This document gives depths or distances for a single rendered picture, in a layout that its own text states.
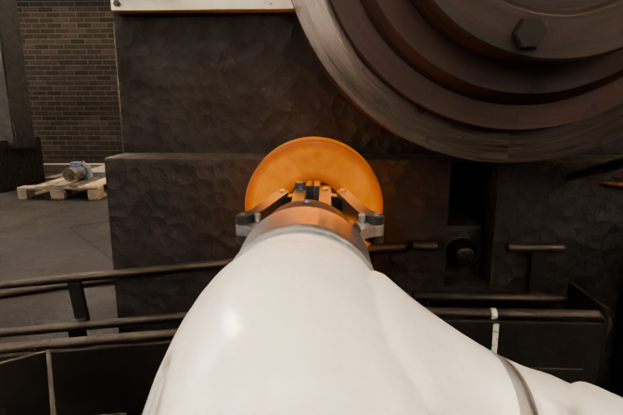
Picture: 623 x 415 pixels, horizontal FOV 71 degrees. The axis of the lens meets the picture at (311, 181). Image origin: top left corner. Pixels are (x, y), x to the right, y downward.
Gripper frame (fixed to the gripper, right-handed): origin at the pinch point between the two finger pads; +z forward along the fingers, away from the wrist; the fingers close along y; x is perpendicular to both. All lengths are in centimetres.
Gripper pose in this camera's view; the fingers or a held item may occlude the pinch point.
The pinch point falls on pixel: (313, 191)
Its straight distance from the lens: 49.7
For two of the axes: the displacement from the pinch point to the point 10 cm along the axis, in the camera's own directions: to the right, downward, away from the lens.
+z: 0.3, -2.3, 9.7
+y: 10.0, 0.0, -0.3
